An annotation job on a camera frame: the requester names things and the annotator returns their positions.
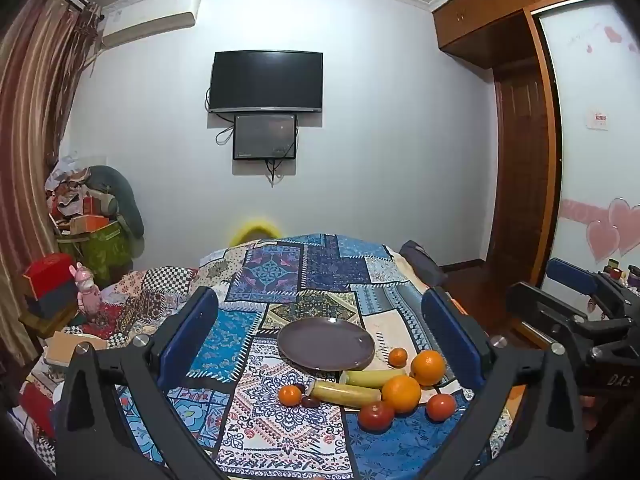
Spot small black wall monitor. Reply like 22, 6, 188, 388
233, 114, 298, 162

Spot red box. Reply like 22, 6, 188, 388
24, 254, 76, 301

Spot yellow chair back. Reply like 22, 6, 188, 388
229, 217, 281, 247

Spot black wall television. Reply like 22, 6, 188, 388
208, 50, 323, 114

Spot dark brown plate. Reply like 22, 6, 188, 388
277, 317, 376, 373

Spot white sliding wardrobe door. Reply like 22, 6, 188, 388
532, 0, 640, 301

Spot green sugarcane piece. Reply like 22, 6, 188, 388
340, 369, 408, 388

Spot red tomato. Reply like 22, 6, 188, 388
358, 402, 396, 432
425, 394, 457, 422

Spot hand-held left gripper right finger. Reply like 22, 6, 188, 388
421, 287, 588, 480

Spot dark flat box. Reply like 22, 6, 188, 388
27, 285, 81, 318

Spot yellow sugarcane piece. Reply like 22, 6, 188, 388
307, 380, 383, 408

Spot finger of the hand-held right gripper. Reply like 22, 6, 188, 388
546, 257, 617, 307
505, 282, 594, 357

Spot dark grey bag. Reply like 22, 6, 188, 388
400, 240, 447, 288

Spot tan cardboard box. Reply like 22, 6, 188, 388
42, 331, 108, 368

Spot blue patchwork tablecloth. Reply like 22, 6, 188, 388
115, 232, 516, 480

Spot pink heart stickers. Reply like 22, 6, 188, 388
560, 197, 640, 263

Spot striped brown curtain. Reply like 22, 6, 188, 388
0, 0, 103, 361

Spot brown wooden door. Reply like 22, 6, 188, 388
492, 57, 546, 266

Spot orange cardboard box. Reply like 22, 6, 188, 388
70, 215, 111, 233

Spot black cable loop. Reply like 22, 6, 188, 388
204, 87, 235, 145

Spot white air conditioner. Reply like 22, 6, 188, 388
100, 0, 198, 51

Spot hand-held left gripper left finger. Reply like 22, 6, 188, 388
54, 287, 236, 480

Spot grey long pillow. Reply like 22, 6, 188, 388
82, 165, 146, 238

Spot pink plush toy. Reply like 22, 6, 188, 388
75, 263, 103, 318

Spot green patterned box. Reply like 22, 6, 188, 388
56, 217, 133, 286

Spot wooden overhead cabinet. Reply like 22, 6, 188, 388
432, 0, 606, 68

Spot large orange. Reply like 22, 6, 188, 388
381, 375, 422, 414
410, 350, 446, 387

